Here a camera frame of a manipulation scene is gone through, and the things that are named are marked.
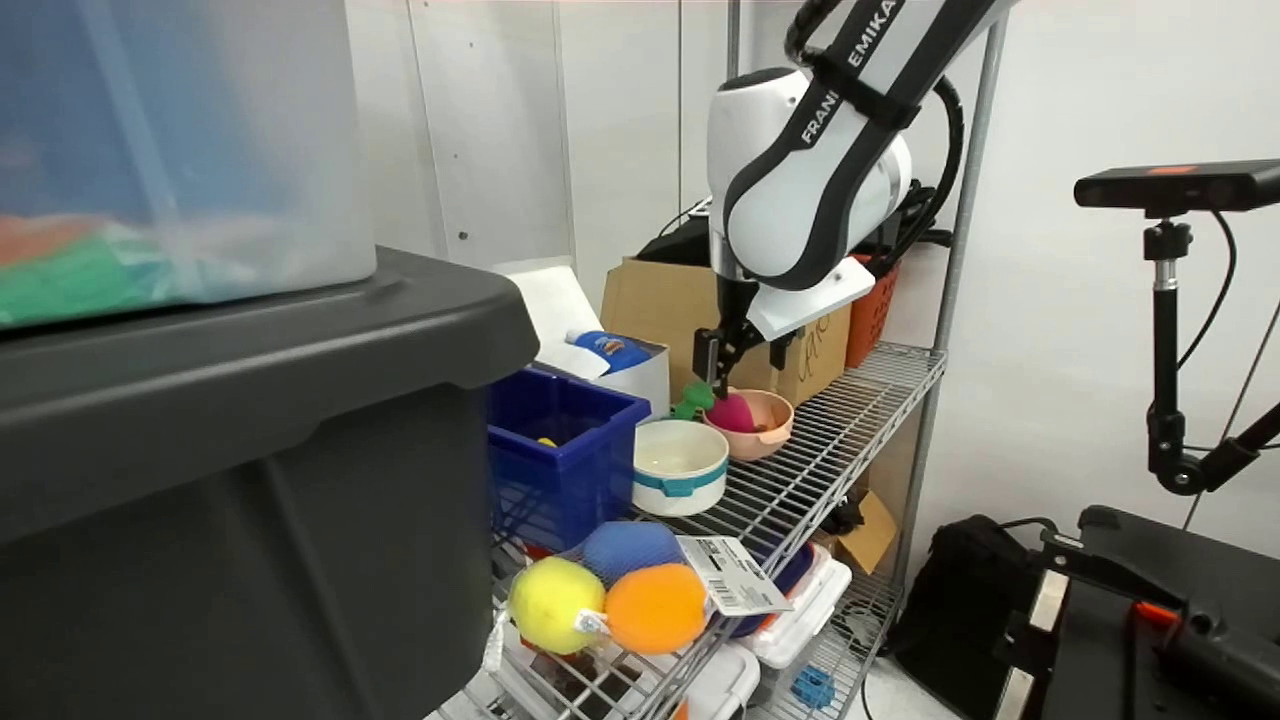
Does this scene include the white label tag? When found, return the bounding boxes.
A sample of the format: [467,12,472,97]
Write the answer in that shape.
[676,535,795,618]

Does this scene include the blue plastic basket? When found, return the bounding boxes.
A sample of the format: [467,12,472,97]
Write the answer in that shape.
[487,365,653,554]

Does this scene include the black cable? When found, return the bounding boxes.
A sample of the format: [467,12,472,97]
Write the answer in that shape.
[1178,209,1239,372]

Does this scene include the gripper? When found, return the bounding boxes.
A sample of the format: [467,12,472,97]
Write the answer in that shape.
[693,268,764,399]

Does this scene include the black bag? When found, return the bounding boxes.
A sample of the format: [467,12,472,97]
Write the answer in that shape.
[884,514,1043,693]

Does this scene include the small blue toy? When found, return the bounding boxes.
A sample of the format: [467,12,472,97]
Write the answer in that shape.
[789,664,837,712]

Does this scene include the white cardboard box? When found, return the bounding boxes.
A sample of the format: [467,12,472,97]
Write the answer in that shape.
[498,262,672,422]

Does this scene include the orange basket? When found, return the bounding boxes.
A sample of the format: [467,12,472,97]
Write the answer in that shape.
[845,254,902,369]

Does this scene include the peach bowl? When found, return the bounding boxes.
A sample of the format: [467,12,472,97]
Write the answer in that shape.
[703,388,796,462]

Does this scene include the grey storage tote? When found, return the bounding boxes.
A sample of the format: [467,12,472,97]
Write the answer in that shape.
[0,247,541,720]

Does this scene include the pink toy fruit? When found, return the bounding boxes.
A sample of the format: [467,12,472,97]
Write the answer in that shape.
[708,392,758,435]

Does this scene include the white bowl with teal band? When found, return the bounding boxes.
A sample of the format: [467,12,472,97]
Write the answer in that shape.
[632,418,731,518]

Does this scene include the white plastic container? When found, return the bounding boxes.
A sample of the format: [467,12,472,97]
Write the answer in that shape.
[735,545,854,670]

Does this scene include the green toy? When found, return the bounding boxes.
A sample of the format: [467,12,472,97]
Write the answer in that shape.
[671,380,716,422]

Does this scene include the camera on mount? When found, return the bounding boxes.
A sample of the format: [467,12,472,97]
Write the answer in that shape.
[1073,159,1280,498]

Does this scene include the wire shelf rack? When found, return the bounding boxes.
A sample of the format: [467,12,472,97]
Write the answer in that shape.
[428,0,1011,720]

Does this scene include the black device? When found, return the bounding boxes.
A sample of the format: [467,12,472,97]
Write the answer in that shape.
[634,198,723,268]

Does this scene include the small cardboard piece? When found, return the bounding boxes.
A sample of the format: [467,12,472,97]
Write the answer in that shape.
[833,489,899,575]

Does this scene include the clear plastic bin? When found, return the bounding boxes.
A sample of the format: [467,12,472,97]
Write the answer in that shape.
[0,0,379,332]

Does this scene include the brown cardboard box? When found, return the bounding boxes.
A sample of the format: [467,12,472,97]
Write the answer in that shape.
[600,257,854,407]

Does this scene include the blue packet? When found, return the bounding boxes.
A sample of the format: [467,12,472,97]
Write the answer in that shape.
[568,329,653,375]

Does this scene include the orange foam ball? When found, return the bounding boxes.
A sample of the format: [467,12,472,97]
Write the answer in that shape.
[603,563,710,657]

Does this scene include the blue foam ball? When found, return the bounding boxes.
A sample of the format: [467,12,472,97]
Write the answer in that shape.
[580,520,687,587]

